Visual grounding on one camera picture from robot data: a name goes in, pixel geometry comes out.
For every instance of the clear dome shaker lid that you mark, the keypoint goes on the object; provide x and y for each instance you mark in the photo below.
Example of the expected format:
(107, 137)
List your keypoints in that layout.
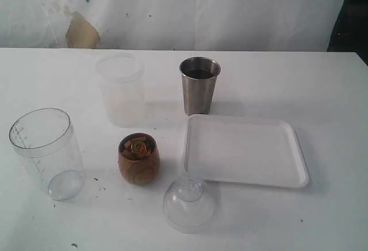
(188, 203)

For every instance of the dark curtain at right edge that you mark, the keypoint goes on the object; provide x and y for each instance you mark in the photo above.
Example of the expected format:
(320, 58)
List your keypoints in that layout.
(350, 30)

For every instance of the white rectangular tray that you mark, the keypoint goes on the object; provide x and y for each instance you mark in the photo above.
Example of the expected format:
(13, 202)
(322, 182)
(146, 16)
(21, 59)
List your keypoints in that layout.
(244, 151)

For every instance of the translucent plastic container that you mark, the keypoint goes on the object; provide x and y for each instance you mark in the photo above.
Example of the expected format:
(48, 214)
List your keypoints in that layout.
(122, 87)

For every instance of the gold coins and brown cubes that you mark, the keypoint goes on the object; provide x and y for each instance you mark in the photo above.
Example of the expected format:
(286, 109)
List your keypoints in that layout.
(137, 148)

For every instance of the brown wooden cup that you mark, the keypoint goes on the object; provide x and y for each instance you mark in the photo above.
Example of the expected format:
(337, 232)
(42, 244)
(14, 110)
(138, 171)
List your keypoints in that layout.
(143, 171)

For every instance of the clear plastic shaker cup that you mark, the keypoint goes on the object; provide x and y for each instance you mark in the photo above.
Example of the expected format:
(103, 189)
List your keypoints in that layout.
(46, 144)

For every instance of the stainless steel cup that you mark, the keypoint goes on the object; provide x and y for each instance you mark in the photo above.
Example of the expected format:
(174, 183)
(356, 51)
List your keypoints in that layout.
(199, 76)

